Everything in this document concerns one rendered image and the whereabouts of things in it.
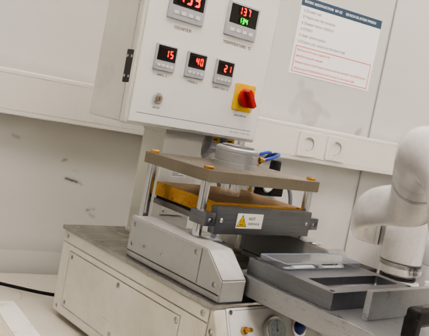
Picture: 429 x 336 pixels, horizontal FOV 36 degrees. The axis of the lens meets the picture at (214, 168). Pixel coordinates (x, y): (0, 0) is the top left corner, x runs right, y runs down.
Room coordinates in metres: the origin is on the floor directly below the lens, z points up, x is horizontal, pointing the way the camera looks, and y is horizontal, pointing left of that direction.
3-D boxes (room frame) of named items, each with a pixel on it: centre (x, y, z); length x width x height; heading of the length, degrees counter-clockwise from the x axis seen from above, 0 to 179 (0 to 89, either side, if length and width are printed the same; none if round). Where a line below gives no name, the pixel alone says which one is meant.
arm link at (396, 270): (1.34, -0.42, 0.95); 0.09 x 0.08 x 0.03; 39
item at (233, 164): (1.21, -0.03, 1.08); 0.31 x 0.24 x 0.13; 131
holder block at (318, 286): (0.98, -0.21, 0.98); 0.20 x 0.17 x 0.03; 131
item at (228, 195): (1.18, -0.04, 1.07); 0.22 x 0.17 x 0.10; 131
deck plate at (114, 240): (1.20, -0.01, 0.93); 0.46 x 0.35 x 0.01; 41
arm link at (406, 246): (1.35, -0.41, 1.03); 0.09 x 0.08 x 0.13; 73
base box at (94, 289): (1.18, -0.05, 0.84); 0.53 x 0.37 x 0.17; 41
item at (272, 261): (1.01, -0.18, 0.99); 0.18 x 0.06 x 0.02; 132
